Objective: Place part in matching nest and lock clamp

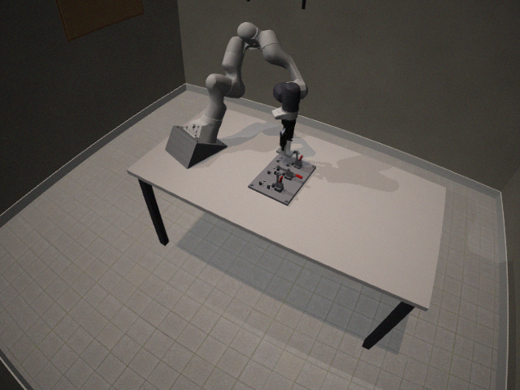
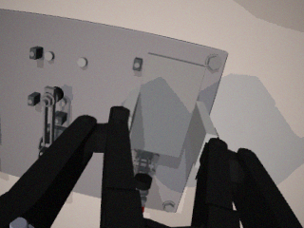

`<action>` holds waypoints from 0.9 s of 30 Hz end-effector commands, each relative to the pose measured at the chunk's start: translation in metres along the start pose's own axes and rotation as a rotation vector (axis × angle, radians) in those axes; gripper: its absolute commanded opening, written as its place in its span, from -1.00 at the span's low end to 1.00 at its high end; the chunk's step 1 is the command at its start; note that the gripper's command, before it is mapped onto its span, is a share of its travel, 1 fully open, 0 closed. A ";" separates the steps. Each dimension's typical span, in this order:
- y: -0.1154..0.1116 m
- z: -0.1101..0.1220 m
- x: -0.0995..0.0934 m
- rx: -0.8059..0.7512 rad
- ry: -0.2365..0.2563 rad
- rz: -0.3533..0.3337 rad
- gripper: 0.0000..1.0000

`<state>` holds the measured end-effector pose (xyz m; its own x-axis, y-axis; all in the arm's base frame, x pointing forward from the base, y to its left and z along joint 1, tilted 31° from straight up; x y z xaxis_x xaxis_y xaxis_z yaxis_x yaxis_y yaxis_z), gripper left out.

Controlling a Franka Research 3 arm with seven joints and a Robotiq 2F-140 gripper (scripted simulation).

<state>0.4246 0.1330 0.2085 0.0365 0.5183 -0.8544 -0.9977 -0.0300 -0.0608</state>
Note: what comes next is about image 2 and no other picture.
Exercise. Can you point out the grey fixture plate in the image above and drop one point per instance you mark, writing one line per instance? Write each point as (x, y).
(90, 90)

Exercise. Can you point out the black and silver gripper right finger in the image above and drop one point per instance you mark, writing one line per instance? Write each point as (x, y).
(258, 202)

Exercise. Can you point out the grey rectangular plate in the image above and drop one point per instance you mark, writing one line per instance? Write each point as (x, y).
(168, 95)

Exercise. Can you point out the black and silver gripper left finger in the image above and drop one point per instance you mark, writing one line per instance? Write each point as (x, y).
(36, 199)

